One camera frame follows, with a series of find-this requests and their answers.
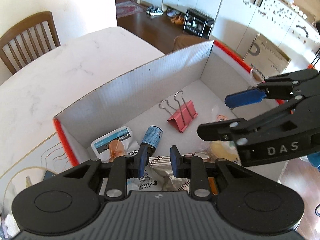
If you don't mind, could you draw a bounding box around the red cardboard box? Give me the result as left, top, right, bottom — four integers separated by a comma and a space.
53, 39, 291, 181

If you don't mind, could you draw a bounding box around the black shoe rack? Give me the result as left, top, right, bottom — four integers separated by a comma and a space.
183, 8, 215, 39

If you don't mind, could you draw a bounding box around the bread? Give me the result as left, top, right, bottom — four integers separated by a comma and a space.
207, 105, 241, 165

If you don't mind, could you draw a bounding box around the small blue label bottle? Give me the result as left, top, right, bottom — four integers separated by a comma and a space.
140, 126, 163, 157

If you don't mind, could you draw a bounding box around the brown wooden chair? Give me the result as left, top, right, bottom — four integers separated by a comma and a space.
1, 11, 60, 74

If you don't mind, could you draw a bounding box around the pink binder clip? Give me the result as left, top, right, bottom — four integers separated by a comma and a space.
158, 90, 199, 133

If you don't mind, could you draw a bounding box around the white blue snack packet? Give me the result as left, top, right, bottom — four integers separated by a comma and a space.
91, 126, 139, 163

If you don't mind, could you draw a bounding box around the silver foil snack pouch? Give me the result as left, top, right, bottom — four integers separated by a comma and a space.
147, 151, 211, 193

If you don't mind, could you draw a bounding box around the brown paper carton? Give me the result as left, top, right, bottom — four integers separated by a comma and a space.
244, 34, 291, 81

